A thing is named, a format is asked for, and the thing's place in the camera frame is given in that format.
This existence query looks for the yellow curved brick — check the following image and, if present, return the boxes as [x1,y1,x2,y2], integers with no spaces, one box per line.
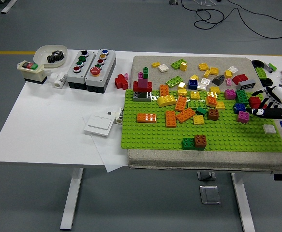
[157,94,177,107]

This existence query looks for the red brick cluster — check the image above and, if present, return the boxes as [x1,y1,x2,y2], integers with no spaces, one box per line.
[114,73,129,90]

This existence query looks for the red wide brick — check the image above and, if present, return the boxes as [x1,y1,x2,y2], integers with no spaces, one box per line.
[133,81,153,93]

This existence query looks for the white plastic bowl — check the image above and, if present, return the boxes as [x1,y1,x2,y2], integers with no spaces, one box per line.
[33,44,68,69]

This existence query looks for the lime green studded baseplate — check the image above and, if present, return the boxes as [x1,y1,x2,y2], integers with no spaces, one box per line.
[120,88,282,153]

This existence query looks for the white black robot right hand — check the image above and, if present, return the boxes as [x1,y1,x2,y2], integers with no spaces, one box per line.
[246,86,282,119]

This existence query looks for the brown square brick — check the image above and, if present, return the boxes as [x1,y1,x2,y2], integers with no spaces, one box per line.
[207,108,220,121]
[194,134,208,150]

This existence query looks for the grey four-button control box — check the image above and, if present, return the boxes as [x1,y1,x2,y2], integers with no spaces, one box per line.
[66,50,96,90]

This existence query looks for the grey-brown foam mat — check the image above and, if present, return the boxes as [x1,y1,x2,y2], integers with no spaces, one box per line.
[127,55,282,172]

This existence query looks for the grey brick with holes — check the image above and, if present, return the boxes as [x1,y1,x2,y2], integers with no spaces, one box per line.
[237,79,257,91]

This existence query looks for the red arch brick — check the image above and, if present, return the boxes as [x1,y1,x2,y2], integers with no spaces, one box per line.
[232,73,249,85]

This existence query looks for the dark green long brick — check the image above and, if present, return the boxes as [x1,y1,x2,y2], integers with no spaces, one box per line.
[235,89,250,105]

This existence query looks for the grey emergency-stop control box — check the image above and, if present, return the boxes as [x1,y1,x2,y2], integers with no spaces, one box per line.
[85,48,117,93]

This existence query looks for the magenta square brick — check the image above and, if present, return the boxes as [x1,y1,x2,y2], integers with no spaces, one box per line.
[224,89,237,101]
[237,111,250,124]

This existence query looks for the orange long brick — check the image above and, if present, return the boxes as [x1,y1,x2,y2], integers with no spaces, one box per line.
[174,96,188,112]
[136,113,157,124]
[175,107,196,123]
[165,110,178,128]

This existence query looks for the black floor cable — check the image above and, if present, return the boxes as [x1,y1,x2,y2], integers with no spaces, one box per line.
[180,0,282,39]
[227,0,282,23]

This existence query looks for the white paper sheet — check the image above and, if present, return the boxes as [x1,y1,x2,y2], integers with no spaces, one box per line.
[82,110,129,173]

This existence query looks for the dark grey roof brick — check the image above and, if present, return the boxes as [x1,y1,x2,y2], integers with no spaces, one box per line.
[212,74,226,86]

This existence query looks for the lime green long brick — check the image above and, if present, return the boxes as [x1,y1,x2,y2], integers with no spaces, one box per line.
[165,75,186,88]
[187,100,207,110]

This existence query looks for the cream red-green switch box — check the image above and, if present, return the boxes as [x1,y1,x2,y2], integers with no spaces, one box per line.
[16,60,48,85]

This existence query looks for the grey flat base brick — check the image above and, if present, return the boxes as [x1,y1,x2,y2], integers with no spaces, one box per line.
[133,91,153,102]

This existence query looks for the pink tall brick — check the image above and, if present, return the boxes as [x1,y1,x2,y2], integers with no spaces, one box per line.
[137,72,149,89]

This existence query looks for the dark green square brick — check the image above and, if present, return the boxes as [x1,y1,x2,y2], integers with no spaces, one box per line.
[182,137,196,150]

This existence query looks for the white desk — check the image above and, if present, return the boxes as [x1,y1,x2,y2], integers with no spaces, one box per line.
[0,49,282,230]

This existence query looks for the white wall switch plate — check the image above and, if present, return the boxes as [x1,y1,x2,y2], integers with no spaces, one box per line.
[84,115,115,137]

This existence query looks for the grey metal bracket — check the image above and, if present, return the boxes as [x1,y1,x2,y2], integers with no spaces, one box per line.
[197,171,217,181]

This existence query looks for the metal floor plate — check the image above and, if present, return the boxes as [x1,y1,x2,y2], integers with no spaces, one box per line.
[198,185,222,205]

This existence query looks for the white desk foot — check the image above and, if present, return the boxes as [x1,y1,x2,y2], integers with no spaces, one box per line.
[0,0,18,14]

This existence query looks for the white pipe fitting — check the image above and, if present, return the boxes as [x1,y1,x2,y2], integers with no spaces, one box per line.
[49,72,68,89]

